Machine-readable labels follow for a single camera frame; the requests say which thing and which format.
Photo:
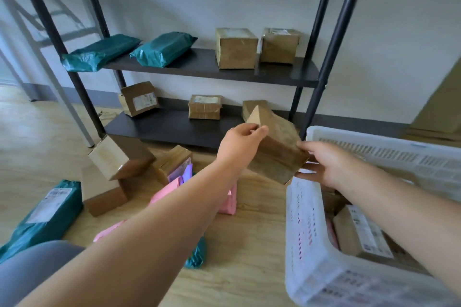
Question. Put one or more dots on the grey metal frame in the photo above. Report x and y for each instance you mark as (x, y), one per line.
(61, 94)

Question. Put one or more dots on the crumpled clear tape scrap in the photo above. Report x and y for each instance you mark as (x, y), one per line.
(102, 114)

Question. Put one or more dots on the plain brown box shelf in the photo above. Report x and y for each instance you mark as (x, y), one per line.
(250, 107)

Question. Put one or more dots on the person's right forearm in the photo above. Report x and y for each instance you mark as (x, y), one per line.
(403, 217)

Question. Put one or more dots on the small handwritten cardboard box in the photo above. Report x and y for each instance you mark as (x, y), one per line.
(349, 234)

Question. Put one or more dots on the person's left hand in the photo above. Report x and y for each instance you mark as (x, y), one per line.
(239, 146)

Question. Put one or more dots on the black metal shelf rack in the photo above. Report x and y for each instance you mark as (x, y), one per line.
(180, 127)

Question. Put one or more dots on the white plastic crate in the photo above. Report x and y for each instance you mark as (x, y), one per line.
(309, 274)

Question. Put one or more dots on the pink purple teal mailers pile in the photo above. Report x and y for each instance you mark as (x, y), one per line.
(164, 190)

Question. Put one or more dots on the person's right hand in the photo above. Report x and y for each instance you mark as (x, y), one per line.
(326, 166)

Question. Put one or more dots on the labelled box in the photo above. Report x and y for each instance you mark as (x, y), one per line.
(131, 96)

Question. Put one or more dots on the beige door frame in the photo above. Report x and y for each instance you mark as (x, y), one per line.
(439, 109)

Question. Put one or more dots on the taped box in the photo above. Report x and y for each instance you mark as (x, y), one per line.
(205, 109)

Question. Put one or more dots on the glossy tape-covered cardboard box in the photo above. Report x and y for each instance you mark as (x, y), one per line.
(279, 152)

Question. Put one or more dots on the medium pale-top cardboard box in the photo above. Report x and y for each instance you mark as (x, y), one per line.
(108, 157)

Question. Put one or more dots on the tall brown cardboard box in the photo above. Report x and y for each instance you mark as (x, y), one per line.
(236, 51)

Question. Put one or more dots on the person's left forearm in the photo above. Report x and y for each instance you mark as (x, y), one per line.
(144, 238)

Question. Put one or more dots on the small square cardboard box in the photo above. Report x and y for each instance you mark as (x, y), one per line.
(279, 49)

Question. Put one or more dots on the person's left leg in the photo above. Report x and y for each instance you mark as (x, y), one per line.
(32, 270)

